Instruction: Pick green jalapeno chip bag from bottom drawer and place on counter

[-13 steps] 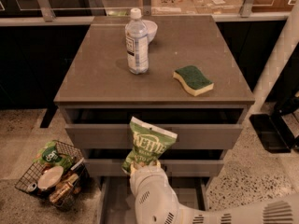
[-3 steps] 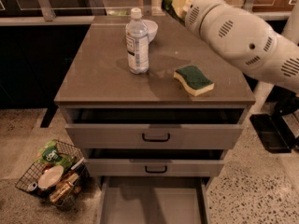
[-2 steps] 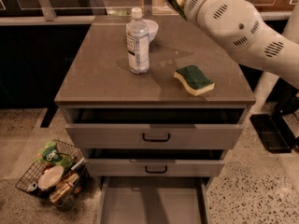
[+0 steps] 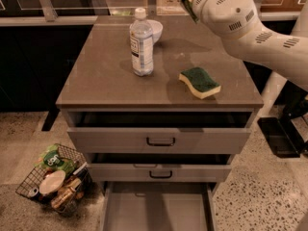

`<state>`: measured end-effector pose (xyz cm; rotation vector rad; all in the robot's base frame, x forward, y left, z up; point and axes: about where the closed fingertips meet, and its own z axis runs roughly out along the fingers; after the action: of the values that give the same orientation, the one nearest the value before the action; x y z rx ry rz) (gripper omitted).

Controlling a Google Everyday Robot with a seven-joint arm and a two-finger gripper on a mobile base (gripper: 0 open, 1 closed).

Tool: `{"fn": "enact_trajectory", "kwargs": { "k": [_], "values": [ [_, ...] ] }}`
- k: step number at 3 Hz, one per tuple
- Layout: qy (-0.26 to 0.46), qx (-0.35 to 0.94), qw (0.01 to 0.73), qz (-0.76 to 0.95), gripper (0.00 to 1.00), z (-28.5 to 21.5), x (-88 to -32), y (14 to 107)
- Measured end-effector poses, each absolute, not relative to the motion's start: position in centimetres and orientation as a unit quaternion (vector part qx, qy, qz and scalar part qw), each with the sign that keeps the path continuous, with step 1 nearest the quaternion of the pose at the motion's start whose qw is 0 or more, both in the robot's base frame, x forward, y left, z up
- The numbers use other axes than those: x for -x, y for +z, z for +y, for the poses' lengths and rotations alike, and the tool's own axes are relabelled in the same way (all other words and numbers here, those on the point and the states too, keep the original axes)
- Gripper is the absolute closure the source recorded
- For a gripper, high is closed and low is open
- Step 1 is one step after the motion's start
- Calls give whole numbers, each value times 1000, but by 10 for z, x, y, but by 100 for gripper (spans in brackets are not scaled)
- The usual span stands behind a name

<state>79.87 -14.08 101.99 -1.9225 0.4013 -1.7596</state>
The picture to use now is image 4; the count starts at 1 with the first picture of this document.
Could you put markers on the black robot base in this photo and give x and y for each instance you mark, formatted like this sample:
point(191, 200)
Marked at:
point(280, 133)

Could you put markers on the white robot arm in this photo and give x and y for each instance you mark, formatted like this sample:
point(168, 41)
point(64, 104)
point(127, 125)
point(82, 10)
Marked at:
point(245, 37)

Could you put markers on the grey drawer cabinet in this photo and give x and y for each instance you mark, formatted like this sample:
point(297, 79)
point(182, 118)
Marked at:
point(102, 79)

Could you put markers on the grey top drawer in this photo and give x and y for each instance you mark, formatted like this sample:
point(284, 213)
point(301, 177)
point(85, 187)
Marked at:
point(161, 132)

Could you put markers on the grey drawer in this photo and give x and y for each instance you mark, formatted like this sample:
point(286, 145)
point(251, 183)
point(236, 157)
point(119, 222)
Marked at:
point(158, 207)
point(161, 132)
point(159, 168)

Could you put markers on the grey middle drawer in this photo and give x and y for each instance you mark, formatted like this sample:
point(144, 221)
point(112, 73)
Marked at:
point(159, 168)

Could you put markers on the green snack bag in basket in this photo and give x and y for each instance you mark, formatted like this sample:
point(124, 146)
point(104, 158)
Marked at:
point(51, 160)

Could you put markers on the grey bottom drawer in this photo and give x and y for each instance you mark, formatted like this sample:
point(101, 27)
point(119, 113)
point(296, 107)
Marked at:
point(158, 207)

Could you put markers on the cardboard box left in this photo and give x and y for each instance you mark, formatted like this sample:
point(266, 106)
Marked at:
point(170, 7)

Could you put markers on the clear plastic water bottle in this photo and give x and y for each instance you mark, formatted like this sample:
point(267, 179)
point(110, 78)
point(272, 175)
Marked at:
point(141, 42)

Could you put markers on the green yellow sponge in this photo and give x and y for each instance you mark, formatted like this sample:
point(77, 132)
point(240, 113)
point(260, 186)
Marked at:
point(199, 82)

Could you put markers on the white bowl in basket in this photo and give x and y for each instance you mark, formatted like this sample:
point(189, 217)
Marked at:
point(52, 182)

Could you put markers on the brown snack packet in basket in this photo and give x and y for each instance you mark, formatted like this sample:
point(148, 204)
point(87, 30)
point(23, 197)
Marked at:
point(65, 194)

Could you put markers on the soda can in basket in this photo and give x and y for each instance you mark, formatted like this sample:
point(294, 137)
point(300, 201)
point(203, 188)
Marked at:
point(33, 193)

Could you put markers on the black wire basket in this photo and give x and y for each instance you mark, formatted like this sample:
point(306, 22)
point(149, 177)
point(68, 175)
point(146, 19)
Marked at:
point(37, 175)

